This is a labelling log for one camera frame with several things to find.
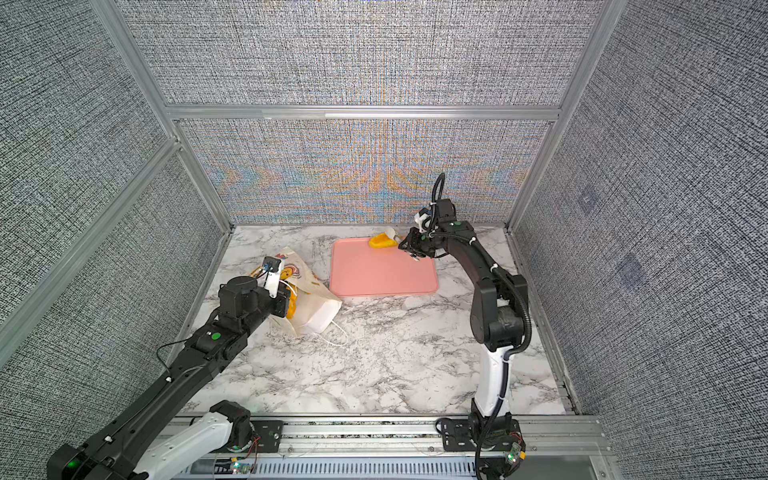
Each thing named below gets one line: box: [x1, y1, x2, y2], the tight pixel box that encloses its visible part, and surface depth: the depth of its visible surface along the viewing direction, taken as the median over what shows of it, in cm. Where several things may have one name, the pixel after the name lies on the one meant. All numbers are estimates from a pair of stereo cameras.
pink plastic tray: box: [330, 237, 439, 297], surface depth 109 cm
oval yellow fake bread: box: [368, 233, 398, 249], surface depth 112 cm
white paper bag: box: [270, 247, 342, 336], surface depth 94 cm
